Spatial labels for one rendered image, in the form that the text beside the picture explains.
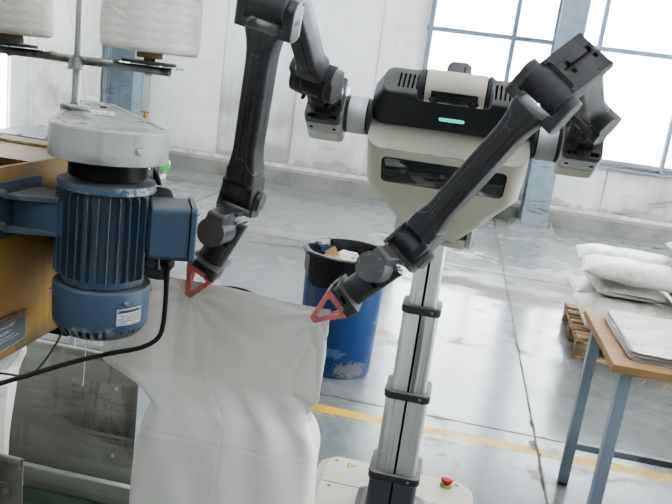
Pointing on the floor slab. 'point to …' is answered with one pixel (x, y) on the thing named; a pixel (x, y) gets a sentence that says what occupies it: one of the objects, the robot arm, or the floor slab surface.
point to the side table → (599, 337)
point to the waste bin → (359, 343)
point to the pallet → (576, 332)
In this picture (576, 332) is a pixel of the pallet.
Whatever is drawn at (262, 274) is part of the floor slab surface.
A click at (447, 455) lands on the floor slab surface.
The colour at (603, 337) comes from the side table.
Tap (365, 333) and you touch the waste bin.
